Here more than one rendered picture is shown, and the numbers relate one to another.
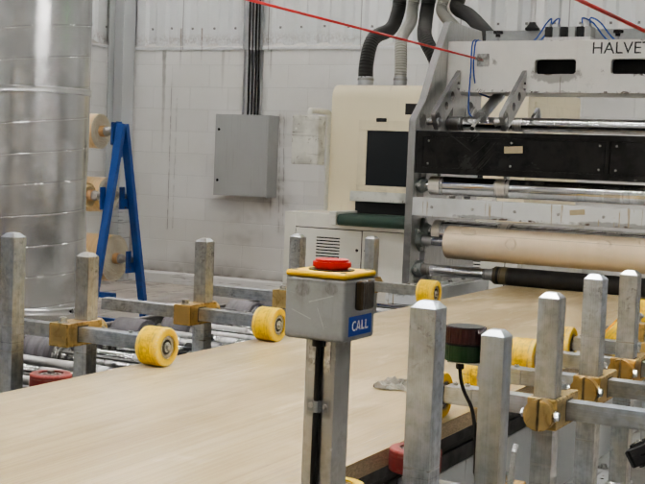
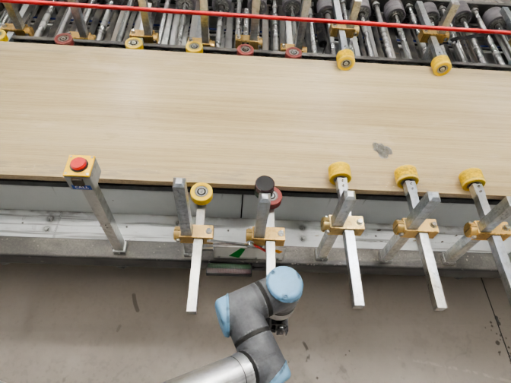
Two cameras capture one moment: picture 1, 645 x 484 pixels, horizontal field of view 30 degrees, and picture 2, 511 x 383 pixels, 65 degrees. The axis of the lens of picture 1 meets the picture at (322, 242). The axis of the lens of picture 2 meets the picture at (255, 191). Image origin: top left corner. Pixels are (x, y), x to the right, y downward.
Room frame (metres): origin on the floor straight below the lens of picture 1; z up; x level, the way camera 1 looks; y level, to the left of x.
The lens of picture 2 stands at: (1.31, -0.78, 2.10)
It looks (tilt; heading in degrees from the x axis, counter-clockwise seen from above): 56 degrees down; 57
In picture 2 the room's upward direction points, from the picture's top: 7 degrees clockwise
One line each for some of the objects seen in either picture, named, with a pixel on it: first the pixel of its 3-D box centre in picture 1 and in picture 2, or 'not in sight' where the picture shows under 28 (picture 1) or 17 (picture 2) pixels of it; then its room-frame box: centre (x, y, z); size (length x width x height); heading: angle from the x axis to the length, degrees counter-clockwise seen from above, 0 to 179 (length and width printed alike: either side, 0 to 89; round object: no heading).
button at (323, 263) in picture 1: (331, 267); (78, 164); (1.24, -0.01, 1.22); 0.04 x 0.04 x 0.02
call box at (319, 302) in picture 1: (330, 305); (83, 173); (1.24, -0.01, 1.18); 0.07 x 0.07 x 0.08; 62
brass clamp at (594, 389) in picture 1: (593, 386); (414, 228); (2.15, -0.50, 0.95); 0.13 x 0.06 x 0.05; 152
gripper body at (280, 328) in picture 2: not in sight; (275, 314); (1.58, -0.54, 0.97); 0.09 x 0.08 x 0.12; 61
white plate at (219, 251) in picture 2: not in sight; (249, 253); (1.65, -0.26, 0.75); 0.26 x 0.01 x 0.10; 152
